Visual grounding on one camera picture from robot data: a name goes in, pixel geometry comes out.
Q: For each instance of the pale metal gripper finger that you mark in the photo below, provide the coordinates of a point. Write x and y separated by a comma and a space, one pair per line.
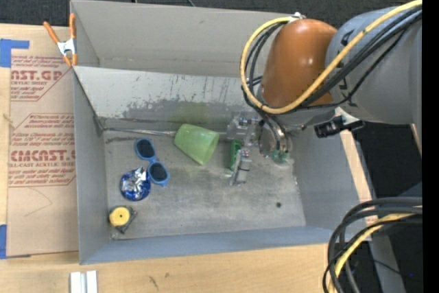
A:
234, 178
245, 166

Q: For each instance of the blue and silver foil packet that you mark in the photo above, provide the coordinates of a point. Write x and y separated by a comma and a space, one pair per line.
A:
134, 186

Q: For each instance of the brown cardboard board red print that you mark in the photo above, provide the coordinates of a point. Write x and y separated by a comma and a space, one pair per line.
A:
41, 147

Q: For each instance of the grey metal bin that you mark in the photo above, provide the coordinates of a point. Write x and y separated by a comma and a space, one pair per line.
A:
205, 195

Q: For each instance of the yellow tape measure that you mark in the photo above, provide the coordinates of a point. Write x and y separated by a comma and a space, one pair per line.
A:
120, 217

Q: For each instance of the green plastic cup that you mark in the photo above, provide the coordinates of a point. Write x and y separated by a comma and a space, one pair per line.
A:
197, 143

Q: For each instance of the blue sunglasses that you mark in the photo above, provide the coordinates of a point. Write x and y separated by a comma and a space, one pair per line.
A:
152, 161

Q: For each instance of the black cylinder on white bracket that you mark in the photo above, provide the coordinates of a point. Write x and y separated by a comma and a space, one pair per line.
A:
331, 128

